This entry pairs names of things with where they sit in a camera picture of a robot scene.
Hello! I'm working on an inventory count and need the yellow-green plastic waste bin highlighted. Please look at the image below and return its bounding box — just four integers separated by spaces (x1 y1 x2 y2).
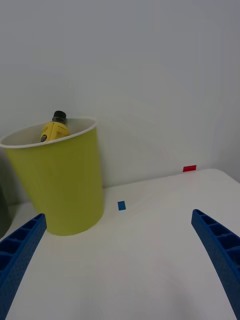
0 116 105 237

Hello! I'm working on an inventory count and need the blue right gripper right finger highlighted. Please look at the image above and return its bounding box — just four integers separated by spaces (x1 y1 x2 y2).
191 208 240 320

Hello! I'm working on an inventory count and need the yellow label plastic bottle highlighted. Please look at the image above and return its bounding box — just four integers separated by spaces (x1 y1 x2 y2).
39 110 71 144

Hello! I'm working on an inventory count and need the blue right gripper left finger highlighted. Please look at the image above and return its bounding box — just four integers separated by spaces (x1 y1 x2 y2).
0 213 48 320

